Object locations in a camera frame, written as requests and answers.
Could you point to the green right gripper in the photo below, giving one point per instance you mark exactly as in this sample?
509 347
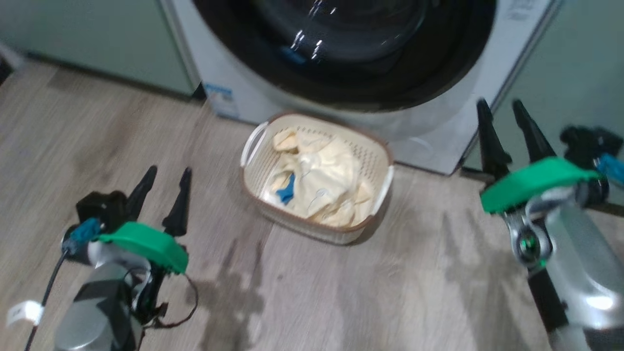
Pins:
536 180

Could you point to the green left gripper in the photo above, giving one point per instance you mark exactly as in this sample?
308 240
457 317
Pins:
146 241

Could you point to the cream bear print garment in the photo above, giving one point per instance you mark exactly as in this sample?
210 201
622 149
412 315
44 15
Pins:
326 180

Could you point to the round black glass washer door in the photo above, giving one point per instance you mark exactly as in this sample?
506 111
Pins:
341 58

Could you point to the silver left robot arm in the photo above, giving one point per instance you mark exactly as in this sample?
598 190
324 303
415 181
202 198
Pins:
92 312

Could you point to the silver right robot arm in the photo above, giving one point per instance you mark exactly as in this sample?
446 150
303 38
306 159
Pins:
580 263

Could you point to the white washing machine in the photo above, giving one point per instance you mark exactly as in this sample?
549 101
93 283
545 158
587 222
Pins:
438 131

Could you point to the cream perforated laundry basket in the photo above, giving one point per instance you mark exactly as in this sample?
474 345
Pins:
258 165

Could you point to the blue energy label sticker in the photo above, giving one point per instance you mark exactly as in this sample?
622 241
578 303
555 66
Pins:
222 100

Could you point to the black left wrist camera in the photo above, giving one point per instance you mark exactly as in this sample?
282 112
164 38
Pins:
102 209

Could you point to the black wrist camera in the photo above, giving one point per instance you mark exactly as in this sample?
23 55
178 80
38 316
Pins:
582 141
102 209

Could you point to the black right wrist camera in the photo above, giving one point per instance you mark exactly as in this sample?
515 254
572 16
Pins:
582 141

